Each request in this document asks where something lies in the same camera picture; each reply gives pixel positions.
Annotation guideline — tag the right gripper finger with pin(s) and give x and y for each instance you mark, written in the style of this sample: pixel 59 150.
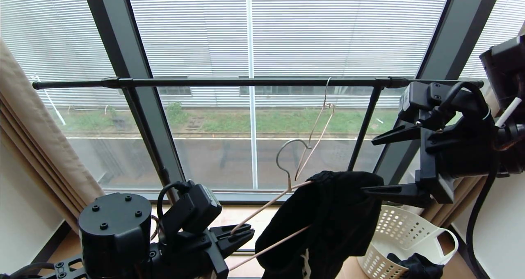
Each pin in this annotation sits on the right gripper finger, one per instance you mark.
pixel 404 134
pixel 406 195

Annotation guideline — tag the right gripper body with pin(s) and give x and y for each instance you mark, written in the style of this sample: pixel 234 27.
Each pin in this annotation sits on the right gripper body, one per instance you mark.
pixel 463 156

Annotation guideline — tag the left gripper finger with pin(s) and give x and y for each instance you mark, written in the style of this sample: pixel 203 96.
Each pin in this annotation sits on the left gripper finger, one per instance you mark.
pixel 233 244
pixel 225 231

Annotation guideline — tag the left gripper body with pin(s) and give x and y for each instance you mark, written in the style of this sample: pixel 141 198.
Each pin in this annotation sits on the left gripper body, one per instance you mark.
pixel 184 262

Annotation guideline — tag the heap of clothes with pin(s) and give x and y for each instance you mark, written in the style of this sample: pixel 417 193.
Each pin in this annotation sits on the heap of clothes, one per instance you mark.
pixel 416 266

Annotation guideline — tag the pink clothes hanger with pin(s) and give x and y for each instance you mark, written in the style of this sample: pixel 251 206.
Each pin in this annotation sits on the pink clothes hanger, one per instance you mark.
pixel 290 186
pixel 326 104

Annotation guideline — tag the black shorts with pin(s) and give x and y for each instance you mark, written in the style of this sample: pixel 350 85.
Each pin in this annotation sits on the black shorts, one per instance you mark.
pixel 328 221

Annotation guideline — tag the white laundry basket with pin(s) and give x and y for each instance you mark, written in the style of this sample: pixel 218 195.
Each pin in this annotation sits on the white laundry basket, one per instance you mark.
pixel 404 229

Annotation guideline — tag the black clothes rack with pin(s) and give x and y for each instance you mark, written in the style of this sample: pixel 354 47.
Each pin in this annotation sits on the black clothes rack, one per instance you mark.
pixel 246 82

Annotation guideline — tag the beige curtain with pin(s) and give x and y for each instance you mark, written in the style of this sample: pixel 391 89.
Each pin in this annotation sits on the beige curtain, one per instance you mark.
pixel 33 147
pixel 451 205

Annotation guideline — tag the window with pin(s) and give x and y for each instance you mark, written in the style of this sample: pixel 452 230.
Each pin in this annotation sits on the window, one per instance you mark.
pixel 184 33

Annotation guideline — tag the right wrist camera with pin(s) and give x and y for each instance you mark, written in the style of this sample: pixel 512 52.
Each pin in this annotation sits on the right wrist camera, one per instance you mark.
pixel 414 100

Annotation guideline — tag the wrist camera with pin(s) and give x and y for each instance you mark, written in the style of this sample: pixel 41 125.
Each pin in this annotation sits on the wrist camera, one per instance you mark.
pixel 192 209
pixel 414 100

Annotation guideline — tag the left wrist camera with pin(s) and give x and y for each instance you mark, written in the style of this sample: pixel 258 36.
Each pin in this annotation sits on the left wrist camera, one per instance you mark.
pixel 192 209

